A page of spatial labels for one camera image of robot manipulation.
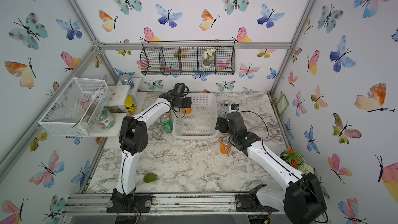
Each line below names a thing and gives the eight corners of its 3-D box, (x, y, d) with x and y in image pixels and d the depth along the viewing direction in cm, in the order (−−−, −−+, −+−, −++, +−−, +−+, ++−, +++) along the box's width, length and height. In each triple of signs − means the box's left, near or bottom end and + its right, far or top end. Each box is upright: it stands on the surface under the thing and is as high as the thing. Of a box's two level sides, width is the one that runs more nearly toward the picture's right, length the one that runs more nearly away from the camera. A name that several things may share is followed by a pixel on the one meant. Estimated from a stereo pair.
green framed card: (278, 113, 112) (283, 105, 105) (274, 102, 119) (278, 93, 112) (284, 113, 112) (290, 105, 105) (280, 102, 119) (284, 93, 112)
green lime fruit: (144, 182, 82) (142, 181, 80) (146, 174, 85) (144, 172, 82) (155, 182, 82) (154, 181, 80) (157, 174, 85) (155, 172, 82)
